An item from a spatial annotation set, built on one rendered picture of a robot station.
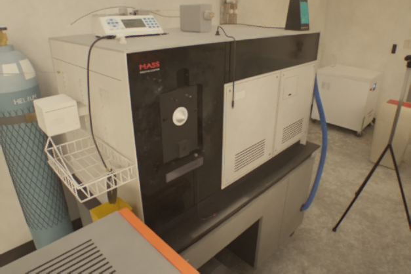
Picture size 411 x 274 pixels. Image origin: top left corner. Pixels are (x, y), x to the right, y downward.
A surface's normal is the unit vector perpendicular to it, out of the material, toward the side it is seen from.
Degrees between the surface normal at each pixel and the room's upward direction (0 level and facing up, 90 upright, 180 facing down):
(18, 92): 90
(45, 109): 90
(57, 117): 90
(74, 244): 0
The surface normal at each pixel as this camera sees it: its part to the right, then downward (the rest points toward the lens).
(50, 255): 0.00, -0.93
